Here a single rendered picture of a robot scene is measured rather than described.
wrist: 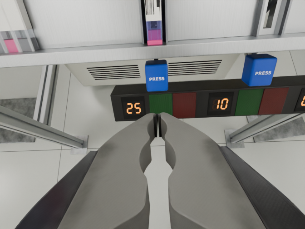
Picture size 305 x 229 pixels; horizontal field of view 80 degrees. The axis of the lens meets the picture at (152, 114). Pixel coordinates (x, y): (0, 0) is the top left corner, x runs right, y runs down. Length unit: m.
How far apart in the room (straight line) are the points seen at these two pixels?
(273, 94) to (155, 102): 0.14
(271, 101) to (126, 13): 0.20
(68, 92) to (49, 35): 0.87
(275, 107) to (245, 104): 0.04
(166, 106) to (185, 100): 0.03
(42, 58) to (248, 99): 0.23
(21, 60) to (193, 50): 0.17
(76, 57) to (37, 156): 0.90
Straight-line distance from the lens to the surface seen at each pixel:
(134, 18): 0.20
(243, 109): 0.26
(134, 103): 0.24
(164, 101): 0.23
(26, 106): 1.17
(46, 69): 0.78
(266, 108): 0.27
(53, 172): 1.02
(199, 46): 0.18
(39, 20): 0.23
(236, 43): 0.19
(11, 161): 1.15
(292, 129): 1.07
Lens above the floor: 0.88
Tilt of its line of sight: 72 degrees down
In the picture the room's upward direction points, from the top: 11 degrees counter-clockwise
